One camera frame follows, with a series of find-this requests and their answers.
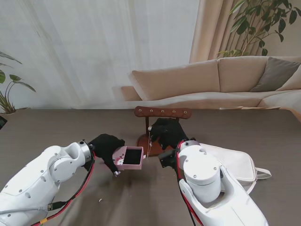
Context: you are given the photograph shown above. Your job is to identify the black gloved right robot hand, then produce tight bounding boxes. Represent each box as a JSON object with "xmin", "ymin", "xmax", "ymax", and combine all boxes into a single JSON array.
[{"xmin": 148, "ymin": 117, "xmax": 190, "ymax": 151}]

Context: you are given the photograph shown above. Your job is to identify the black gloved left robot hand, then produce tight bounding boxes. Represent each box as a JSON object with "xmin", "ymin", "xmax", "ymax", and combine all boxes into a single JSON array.
[{"xmin": 88, "ymin": 133, "xmax": 126, "ymax": 177}]

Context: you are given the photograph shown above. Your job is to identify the pink floral gift box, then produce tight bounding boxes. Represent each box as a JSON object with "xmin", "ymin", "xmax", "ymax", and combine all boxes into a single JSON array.
[{"xmin": 111, "ymin": 145, "xmax": 145, "ymax": 172}]

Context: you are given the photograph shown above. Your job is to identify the white zippered pouch bag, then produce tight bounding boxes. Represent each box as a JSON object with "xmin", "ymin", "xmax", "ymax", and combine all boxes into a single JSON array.
[{"xmin": 199, "ymin": 143, "xmax": 272, "ymax": 195}]

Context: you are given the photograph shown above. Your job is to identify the brown wooden jewelry stand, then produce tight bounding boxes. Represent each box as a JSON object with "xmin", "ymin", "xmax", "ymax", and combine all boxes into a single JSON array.
[{"xmin": 134, "ymin": 105, "xmax": 192, "ymax": 157}]

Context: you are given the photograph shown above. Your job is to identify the beige sofa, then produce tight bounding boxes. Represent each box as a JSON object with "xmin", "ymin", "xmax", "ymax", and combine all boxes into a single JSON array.
[{"xmin": 121, "ymin": 56, "xmax": 301, "ymax": 111}]

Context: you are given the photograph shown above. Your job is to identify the white sheer curtain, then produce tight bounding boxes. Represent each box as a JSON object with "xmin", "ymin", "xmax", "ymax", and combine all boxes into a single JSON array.
[{"xmin": 0, "ymin": 0, "xmax": 200, "ymax": 110}]

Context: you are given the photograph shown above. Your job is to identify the broad-leaf green potted plant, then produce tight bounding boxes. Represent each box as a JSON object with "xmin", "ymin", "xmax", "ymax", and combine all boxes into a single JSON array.
[{"xmin": 0, "ymin": 50, "xmax": 37, "ymax": 115}]

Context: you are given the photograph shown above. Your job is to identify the beige curtain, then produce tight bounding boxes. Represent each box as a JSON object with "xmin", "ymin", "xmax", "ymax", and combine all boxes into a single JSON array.
[{"xmin": 189, "ymin": 0, "xmax": 301, "ymax": 64}]

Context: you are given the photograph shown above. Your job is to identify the grey sofa cushion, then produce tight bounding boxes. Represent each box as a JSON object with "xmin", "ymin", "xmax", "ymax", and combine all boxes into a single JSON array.
[{"xmin": 250, "ymin": 56, "xmax": 301, "ymax": 92}]

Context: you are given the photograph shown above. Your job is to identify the tall green leafy plant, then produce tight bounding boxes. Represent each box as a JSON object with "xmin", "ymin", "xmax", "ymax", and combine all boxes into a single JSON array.
[{"xmin": 217, "ymin": 0, "xmax": 298, "ymax": 58}]

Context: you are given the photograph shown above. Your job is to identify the beige sofa cushion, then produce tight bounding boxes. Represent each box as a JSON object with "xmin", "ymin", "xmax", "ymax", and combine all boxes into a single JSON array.
[{"xmin": 276, "ymin": 67, "xmax": 301, "ymax": 92}]

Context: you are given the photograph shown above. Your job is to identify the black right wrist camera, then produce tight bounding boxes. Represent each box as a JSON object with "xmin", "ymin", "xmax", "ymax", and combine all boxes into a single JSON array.
[{"xmin": 158, "ymin": 149, "xmax": 177, "ymax": 169}]

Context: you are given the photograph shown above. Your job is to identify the red left arm cable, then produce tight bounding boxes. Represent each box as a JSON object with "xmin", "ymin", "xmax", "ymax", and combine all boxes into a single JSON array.
[{"xmin": 30, "ymin": 150, "xmax": 96, "ymax": 226}]

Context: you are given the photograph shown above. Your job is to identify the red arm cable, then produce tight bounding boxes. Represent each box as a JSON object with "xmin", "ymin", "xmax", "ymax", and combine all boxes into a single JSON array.
[
  {"xmin": 30, "ymin": 150, "xmax": 96, "ymax": 226},
  {"xmin": 176, "ymin": 141, "xmax": 200, "ymax": 226}
]

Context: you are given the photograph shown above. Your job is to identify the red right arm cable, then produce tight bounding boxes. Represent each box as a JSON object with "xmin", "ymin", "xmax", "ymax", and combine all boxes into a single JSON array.
[{"xmin": 176, "ymin": 141, "xmax": 200, "ymax": 226}]

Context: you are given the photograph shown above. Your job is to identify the grey network cable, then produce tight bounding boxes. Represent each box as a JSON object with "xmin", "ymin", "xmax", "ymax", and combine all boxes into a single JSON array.
[{"xmin": 0, "ymin": 201, "xmax": 68, "ymax": 215}]

